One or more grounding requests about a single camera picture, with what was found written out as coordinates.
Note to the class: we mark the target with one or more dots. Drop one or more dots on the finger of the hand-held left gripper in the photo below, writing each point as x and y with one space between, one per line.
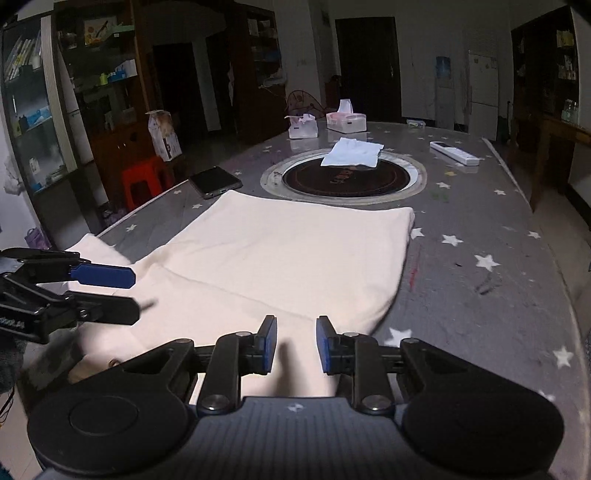
111 310
104 276

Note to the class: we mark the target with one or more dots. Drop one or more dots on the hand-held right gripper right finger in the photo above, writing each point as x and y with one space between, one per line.
323 346

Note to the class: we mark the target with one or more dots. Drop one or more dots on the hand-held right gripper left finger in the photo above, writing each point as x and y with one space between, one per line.
268 346

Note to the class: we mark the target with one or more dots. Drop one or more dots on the cream fleece garment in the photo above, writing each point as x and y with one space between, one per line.
277 258

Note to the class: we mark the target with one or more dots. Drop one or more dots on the purple bag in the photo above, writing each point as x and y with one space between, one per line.
38 240

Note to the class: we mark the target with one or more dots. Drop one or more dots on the red plastic stool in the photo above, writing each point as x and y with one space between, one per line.
143 177

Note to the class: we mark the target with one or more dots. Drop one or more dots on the dark smartphone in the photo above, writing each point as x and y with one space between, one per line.
214 181

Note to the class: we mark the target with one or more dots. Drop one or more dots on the printed paper sack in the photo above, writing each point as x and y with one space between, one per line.
164 134

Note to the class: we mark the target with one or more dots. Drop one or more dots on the glass-front display cabinet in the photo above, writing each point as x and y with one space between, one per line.
92 115

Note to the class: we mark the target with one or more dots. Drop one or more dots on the round built-in induction cooker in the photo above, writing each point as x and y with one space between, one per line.
351 181

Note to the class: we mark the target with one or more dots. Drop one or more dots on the grey star-print table cover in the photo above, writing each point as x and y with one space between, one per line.
461 217

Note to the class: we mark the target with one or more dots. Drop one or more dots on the white tissue paper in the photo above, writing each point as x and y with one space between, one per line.
353 152

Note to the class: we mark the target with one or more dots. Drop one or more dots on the white tissue box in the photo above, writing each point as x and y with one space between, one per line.
302 128

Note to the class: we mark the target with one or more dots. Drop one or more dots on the pink tissue box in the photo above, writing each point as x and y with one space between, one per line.
346 122

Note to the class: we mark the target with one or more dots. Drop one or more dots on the tall wooden shelf unit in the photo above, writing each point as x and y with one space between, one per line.
244 92

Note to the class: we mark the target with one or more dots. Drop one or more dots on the white remote control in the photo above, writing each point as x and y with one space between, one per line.
455 153

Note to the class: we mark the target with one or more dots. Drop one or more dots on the small clear plastic box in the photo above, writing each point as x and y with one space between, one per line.
415 122

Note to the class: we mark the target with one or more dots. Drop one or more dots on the white water dispenser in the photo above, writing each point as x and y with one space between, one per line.
444 104

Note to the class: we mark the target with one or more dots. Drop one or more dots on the dark wooden door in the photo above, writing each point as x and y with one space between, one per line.
367 69

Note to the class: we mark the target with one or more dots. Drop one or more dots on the white refrigerator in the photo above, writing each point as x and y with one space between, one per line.
482 92

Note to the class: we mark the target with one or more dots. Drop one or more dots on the blue water bottle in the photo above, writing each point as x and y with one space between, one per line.
443 68

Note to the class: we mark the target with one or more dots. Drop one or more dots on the brown wooden desk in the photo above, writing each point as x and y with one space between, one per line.
563 129

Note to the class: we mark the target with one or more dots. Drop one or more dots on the glass jars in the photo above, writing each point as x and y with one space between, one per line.
569 111

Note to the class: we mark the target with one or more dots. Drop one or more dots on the dark wooden shelf cabinet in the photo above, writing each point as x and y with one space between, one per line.
540 60

